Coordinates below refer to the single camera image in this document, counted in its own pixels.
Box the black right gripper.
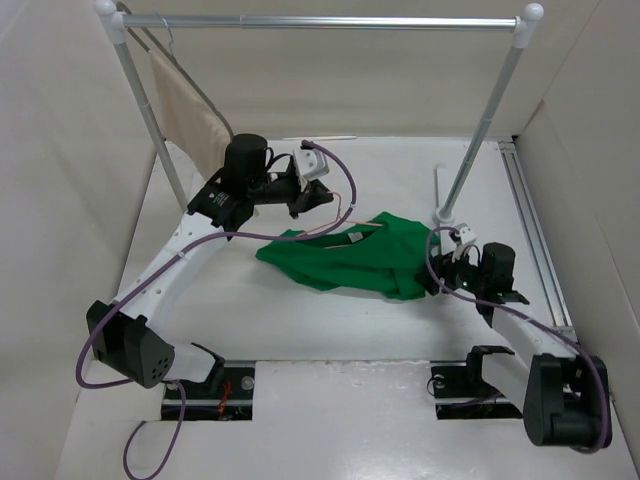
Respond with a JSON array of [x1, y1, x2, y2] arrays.
[[413, 243, 487, 294]]

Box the pink wire hanger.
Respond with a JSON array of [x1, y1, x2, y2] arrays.
[[298, 191, 386, 250]]

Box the green t shirt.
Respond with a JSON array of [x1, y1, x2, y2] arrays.
[[256, 212, 431, 301]]

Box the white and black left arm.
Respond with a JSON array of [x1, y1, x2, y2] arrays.
[[81, 134, 333, 397]]

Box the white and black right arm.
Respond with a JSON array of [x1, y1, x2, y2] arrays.
[[415, 242, 612, 454]]

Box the beige garment on hanger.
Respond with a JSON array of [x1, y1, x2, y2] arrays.
[[149, 51, 233, 179]]

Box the white and metal clothes rack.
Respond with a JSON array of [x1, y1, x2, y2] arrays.
[[93, 1, 545, 224]]

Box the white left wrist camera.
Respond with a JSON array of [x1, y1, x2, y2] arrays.
[[292, 147, 330, 182]]

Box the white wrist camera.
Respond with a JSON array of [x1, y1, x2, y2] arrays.
[[449, 223, 477, 262], [292, 147, 330, 182]]

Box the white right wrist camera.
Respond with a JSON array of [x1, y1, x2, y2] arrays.
[[449, 223, 477, 262]]

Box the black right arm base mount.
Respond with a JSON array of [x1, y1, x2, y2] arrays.
[[427, 345, 522, 420]]

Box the aluminium rail at right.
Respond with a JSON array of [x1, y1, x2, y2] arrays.
[[498, 140, 577, 340]]

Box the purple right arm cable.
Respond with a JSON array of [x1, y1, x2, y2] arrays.
[[424, 225, 614, 454]]

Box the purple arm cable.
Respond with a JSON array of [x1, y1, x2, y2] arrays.
[[74, 139, 359, 480], [424, 225, 614, 454]]

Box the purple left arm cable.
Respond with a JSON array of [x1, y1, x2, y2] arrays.
[[74, 139, 359, 480]]

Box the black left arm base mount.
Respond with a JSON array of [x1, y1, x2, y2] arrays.
[[180, 354, 256, 422]]

